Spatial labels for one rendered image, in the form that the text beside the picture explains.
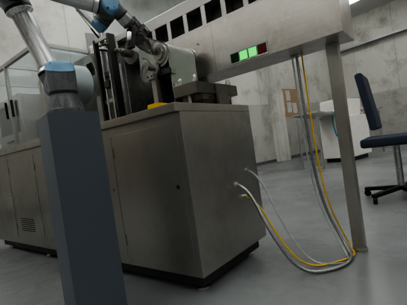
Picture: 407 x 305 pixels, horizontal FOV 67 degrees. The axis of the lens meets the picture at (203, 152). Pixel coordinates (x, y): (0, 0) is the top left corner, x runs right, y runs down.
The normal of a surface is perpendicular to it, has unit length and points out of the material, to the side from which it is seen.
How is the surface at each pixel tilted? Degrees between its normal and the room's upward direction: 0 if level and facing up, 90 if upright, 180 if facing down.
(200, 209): 90
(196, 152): 90
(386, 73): 90
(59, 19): 90
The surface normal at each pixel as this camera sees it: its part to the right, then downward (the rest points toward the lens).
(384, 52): -0.77, 0.12
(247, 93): 0.62, -0.07
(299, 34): -0.61, 0.10
